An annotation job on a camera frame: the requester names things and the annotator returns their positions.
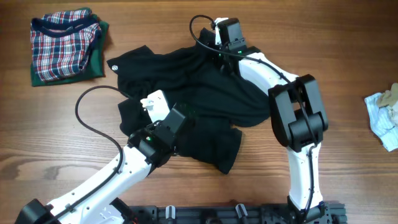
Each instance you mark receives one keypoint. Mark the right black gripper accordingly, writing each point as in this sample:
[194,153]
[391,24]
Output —
[217,58]

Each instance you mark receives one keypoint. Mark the black t-shirt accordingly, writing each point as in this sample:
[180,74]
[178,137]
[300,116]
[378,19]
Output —
[222,101]

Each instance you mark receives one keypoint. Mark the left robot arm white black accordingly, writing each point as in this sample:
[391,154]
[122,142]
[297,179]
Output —
[96,200]

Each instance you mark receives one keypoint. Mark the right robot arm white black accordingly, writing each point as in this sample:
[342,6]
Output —
[298,116]

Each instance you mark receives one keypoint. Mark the green folded shirt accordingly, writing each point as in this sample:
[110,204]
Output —
[94,68]

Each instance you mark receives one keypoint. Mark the crumpled light blue cloth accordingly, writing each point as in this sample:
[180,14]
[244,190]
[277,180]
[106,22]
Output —
[380,122]

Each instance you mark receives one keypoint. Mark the beige crumpled cloth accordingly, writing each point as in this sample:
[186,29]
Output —
[389,97]

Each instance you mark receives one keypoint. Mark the plaid folded shirt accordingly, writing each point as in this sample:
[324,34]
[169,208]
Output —
[62,42]

